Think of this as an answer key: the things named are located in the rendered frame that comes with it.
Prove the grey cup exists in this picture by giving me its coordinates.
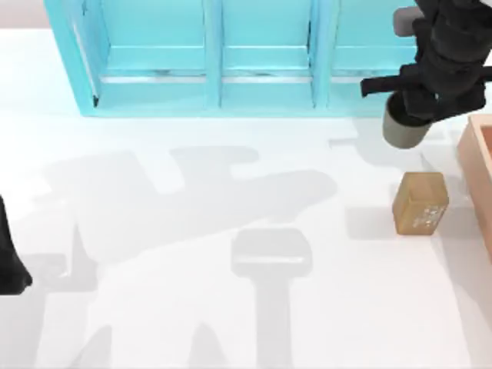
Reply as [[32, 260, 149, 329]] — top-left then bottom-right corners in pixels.
[[381, 93, 432, 151]]

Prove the pale grey rounded box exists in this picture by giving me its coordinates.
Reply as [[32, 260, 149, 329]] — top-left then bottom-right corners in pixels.
[[392, 6, 424, 38]]

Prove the brown translucent box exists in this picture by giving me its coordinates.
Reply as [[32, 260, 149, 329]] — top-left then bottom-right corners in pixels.
[[391, 171, 450, 236]]

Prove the light blue rack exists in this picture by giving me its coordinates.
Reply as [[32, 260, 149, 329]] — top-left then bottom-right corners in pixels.
[[42, 0, 424, 118]]

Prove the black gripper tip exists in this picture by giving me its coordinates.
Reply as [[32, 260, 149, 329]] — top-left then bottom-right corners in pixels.
[[0, 194, 33, 297]]

